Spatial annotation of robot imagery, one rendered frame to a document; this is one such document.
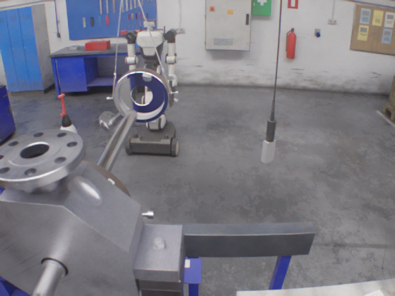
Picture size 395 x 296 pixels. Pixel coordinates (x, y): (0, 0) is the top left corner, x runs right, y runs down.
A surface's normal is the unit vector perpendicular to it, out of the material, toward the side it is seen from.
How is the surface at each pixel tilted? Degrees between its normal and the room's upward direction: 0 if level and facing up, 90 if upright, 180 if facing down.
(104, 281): 90
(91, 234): 90
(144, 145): 90
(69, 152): 0
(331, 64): 90
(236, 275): 0
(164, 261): 0
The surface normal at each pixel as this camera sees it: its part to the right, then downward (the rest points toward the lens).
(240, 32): -0.05, 0.48
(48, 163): 0.00, -0.88
